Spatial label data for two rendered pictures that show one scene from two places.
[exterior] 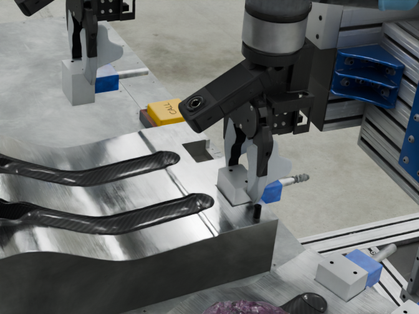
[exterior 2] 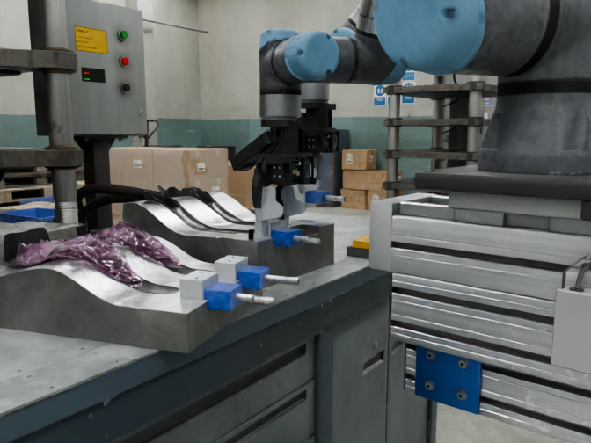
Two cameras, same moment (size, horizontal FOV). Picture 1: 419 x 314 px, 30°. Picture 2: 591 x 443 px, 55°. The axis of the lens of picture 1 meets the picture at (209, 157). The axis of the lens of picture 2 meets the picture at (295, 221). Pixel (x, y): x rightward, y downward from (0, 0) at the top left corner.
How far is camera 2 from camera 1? 1.18 m
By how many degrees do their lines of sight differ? 64
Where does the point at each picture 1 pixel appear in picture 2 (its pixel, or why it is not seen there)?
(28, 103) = not seen: hidden behind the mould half
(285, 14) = (263, 88)
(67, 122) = not seen: hidden behind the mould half
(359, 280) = (224, 264)
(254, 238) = (244, 252)
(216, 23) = not seen: outside the picture
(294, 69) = (286, 136)
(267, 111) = (264, 161)
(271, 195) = (280, 238)
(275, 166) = (271, 206)
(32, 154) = (232, 207)
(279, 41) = (262, 107)
